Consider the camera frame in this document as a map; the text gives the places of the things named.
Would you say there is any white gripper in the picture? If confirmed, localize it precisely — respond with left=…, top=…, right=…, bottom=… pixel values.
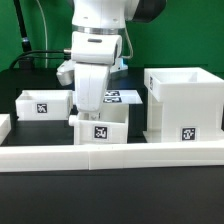
left=74, top=63, right=110, bottom=113

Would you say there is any white front drawer box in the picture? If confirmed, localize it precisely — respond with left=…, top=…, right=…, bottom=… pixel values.
left=69, top=103, right=129, bottom=145

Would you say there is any white drawer box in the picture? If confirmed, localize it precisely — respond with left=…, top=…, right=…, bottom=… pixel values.
left=15, top=90, right=73, bottom=121
left=69, top=103, right=129, bottom=145

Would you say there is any white drawer cabinet frame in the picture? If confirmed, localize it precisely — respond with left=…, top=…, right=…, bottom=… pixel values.
left=144, top=67, right=224, bottom=143

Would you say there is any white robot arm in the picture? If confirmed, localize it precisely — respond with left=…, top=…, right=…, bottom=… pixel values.
left=57, top=0, right=167, bottom=114

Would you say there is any white rear drawer box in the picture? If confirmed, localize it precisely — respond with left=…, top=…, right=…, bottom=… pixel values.
left=15, top=90, right=73, bottom=121

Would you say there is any white marker sheet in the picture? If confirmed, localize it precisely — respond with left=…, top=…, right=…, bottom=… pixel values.
left=104, top=90, right=142, bottom=104

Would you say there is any black pole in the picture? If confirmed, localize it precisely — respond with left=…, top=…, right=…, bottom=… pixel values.
left=13, top=0, right=32, bottom=52

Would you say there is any white U-shaped boundary fence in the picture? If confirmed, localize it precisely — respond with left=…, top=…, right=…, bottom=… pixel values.
left=0, top=114, right=224, bottom=172

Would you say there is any black cable with connector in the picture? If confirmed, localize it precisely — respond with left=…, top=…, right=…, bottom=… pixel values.
left=8, top=48, right=75, bottom=70

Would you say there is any white thin cable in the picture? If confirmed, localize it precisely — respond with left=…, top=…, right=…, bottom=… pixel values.
left=35, top=0, right=49, bottom=69

